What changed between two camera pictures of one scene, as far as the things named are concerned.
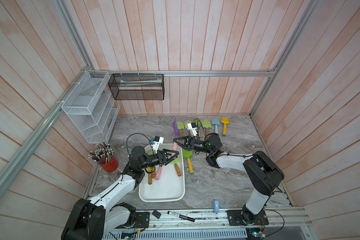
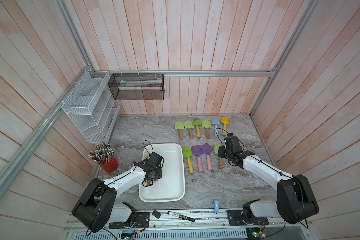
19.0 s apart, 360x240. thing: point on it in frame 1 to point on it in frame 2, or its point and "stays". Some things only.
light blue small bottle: (216, 206) stays
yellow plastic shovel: (225, 120) stays
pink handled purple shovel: (175, 131) to (197, 150)
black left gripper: (162, 156) to (159, 173)
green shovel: (206, 124) stays
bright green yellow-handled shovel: (198, 123) stays
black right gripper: (192, 145) to (220, 151)
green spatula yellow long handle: (188, 154) stays
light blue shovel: (216, 121) stays
